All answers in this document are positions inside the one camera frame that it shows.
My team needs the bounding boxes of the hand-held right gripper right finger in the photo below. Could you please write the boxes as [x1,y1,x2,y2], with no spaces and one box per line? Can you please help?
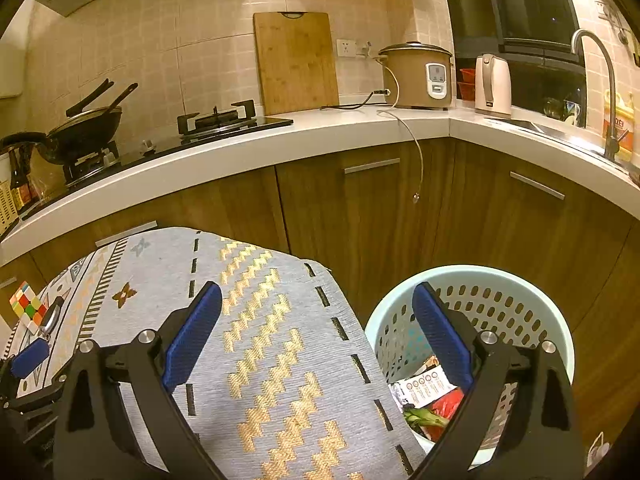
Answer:
[410,281,586,480]

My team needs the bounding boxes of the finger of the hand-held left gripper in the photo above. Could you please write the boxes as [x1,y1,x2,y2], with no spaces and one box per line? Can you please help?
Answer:
[0,340,71,411]

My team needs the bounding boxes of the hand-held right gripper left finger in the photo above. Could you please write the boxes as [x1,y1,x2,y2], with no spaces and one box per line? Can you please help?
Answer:
[52,281,228,480]

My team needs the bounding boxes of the white patterned packet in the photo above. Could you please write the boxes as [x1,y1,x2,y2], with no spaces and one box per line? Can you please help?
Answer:
[400,366,453,408]

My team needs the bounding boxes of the red plastic bag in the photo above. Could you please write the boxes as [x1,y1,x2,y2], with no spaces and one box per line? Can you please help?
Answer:
[430,387,466,418]

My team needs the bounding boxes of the silver foil wrapper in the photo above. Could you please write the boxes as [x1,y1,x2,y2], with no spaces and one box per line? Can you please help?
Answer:
[389,380,416,411]

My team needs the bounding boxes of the green leafy vegetable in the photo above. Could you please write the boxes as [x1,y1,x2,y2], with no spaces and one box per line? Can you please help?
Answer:
[404,406,448,428]

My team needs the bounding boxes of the light blue perforated basket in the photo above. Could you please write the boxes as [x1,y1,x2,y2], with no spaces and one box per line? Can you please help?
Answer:
[364,265,576,466]

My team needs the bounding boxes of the colourful puzzle cube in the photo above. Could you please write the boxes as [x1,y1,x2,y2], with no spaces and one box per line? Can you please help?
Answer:
[9,281,48,333]

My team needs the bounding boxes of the blue patterned tablecloth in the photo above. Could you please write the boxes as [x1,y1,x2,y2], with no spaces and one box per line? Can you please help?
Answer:
[0,226,426,480]

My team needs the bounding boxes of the wooden base cabinet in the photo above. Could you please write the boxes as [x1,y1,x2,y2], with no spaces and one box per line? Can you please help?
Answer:
[0,137,640,480]

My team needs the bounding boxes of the dark sauce bottle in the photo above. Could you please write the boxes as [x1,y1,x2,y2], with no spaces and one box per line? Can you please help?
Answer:
[7,142,33,201]

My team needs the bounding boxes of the black gas stove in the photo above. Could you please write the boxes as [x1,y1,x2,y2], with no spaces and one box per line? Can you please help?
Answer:
[62,101,295,186]

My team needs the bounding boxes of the black wok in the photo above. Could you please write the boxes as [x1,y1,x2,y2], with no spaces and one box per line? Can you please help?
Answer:
[37,79,139,166]

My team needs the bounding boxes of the red bowls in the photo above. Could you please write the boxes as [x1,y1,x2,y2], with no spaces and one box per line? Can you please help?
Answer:
[457,67,478,102]

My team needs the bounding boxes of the cream electric kettle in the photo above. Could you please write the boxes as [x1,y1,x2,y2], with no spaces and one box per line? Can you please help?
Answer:
[474,53,513,118]

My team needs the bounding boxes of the cups by window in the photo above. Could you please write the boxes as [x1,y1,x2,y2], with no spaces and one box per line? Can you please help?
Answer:
[542,97,586,128]

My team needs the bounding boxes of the beige rice cooker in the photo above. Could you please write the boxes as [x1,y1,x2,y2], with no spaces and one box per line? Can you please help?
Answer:
[377,41,455,111]

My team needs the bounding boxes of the yellow oil bottle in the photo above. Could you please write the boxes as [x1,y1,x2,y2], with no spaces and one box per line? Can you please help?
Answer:
[602,89,636,166]

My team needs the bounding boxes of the steel kitchen faucet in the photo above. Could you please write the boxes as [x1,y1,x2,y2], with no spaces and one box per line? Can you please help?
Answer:
[571,29,623,161]

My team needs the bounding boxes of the wooden cutting board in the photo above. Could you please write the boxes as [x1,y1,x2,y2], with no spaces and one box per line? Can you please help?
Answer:
[252,11,341,117]

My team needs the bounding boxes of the dark window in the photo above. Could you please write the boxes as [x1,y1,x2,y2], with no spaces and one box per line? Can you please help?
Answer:
[437,0,588,128]

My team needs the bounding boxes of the white power cable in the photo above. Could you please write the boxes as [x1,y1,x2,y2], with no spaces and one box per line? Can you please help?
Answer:
[375,55,425,204]

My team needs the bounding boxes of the steel cabinet handle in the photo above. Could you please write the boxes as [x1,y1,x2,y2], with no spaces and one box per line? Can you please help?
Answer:
[344,158,401,175]
[509,171,566,201]

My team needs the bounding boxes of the black power cable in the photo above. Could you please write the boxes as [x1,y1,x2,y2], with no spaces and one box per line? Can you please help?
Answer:
[320,89,392,111]

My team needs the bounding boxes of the wall utensil rack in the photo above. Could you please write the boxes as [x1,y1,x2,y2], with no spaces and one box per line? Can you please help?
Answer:
[595,0,640,66]

